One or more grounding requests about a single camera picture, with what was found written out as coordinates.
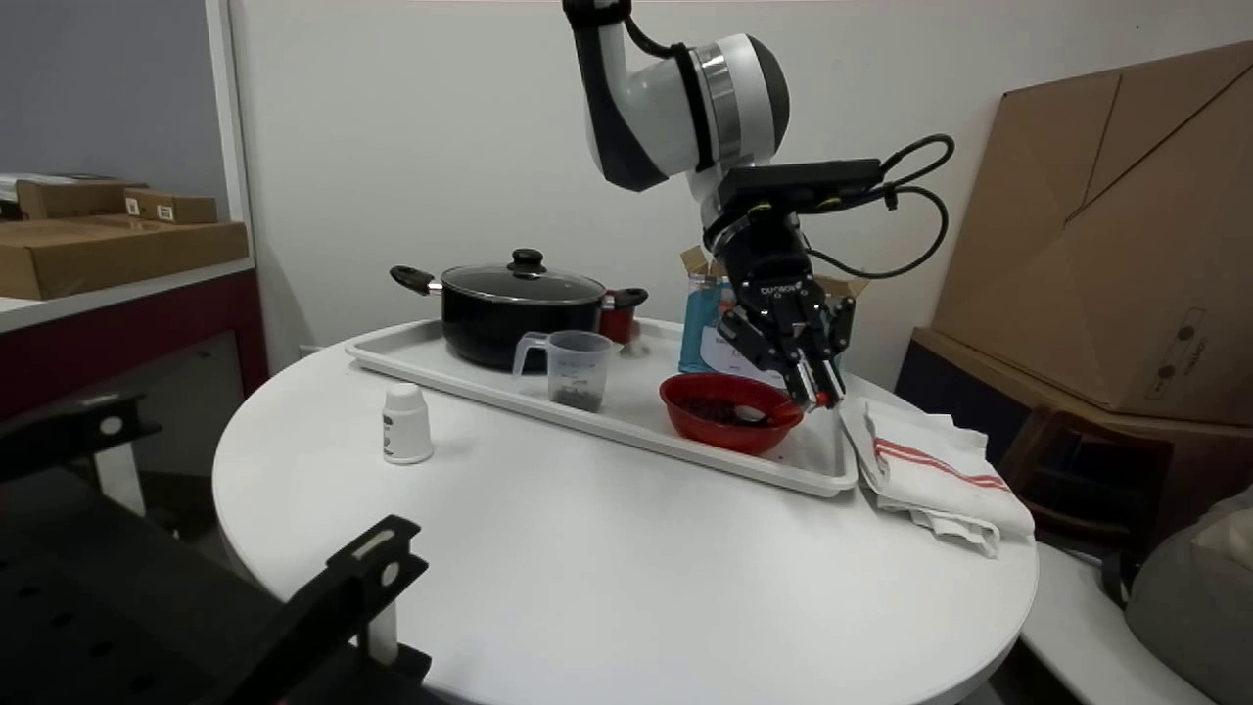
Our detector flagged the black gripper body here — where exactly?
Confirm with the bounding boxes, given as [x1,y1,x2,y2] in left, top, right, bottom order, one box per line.
[714,207,851,374]

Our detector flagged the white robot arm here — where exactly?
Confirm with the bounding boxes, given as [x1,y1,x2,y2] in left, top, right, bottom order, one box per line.
[560,0,846,409]

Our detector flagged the red bowl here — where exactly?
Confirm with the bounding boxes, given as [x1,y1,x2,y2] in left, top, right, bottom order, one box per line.
[657,374,804,453]

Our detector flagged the clear measuring jug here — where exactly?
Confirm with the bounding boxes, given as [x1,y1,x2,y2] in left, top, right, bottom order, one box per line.
[513,331,619,411]

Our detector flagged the blue cardboard box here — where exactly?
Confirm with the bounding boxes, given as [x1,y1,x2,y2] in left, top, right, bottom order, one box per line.
[680,247,863,409]

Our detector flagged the white plastic tray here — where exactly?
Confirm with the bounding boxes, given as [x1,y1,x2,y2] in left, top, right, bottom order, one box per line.
[349,320,857,499]

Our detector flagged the white striped cloth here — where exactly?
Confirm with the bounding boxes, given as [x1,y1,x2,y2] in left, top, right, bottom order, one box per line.
[842,398,1033,555]

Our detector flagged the black cooking pot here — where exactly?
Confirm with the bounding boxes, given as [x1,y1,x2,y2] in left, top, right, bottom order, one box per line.
[391,247,648,374]

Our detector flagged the large brown cardboard sheets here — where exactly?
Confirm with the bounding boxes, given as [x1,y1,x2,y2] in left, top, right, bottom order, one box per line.
[937,42,1253,427]

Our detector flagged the small white pill bottle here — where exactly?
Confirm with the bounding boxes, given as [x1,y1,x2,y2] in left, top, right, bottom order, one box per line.
[381,383,434,466]

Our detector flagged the beige jacket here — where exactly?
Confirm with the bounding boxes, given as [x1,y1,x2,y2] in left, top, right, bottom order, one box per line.
[1127,487,1253,705]

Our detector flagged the flat cardboard boxes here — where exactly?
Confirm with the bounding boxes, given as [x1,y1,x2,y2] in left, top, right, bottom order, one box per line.
[0,178,250,297]

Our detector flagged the red side table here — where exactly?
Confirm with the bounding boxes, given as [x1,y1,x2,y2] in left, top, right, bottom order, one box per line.
[0,263,271,421]

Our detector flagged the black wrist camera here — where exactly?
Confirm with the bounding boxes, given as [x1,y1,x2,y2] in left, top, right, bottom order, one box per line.
[717,162,887,214]

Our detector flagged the black camera mount frame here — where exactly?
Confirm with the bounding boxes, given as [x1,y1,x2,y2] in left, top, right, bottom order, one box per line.
[0,395,438,705]

